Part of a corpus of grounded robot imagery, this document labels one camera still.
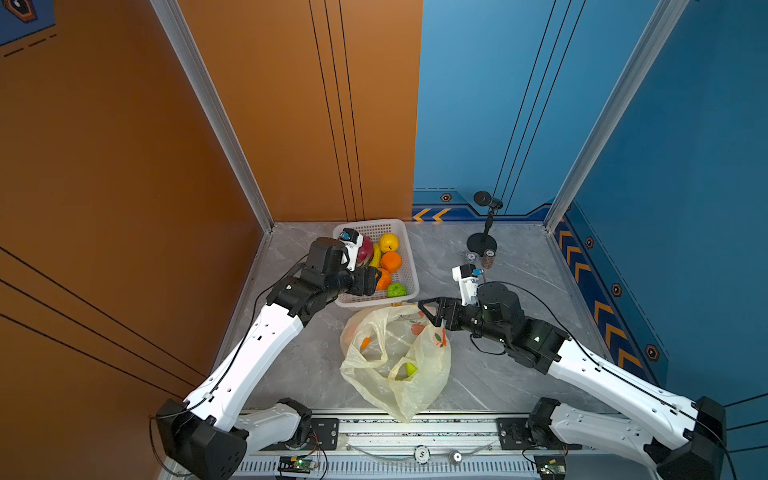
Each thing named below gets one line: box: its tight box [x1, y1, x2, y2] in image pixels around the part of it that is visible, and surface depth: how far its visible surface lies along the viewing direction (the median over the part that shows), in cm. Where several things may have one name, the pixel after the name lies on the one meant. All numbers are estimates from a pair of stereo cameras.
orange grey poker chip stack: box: [482, 249, 496, 269], surface depth 105 cm
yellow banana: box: [369, 243, 381, 269], surface depth 108 cm
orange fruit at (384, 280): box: [376, 268, 391, 291], surface depth 101 cm
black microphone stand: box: [467, 191, 504, 257], surface depth 107 cm
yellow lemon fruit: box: [379, 233, 399, 253], surface depth 108 cm
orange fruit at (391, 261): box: [380, 251, 403, 274], surface depth 104 cm
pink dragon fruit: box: [356, 235, 375, 268], surface depth 104 cm
